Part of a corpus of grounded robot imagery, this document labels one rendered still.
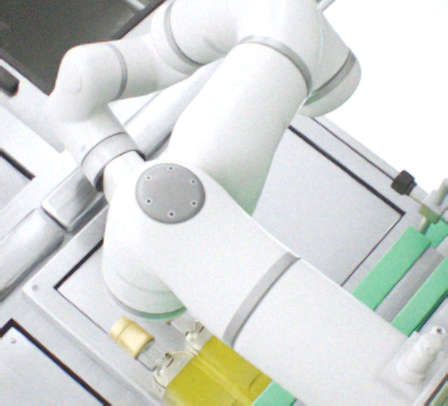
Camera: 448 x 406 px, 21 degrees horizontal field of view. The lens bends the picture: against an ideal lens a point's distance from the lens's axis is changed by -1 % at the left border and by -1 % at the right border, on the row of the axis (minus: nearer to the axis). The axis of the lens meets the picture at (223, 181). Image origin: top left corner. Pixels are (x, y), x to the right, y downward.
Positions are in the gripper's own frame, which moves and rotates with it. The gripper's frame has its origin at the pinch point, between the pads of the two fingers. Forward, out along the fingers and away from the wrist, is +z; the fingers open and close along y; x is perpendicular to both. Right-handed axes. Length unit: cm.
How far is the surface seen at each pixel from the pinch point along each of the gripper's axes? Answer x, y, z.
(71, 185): -2.8, -12.7, -22.6
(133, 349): -11.8, 1.3, 5.9
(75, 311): -12.3, -11.6, -6.3
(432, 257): 19.4, 13.4, 18.7
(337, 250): 22.1, -12.7, 4.8
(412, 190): 21.7, 15.7, 11.5
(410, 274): 15.9, 13.5, 18.9
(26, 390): -22.8, -15.6, -1.8
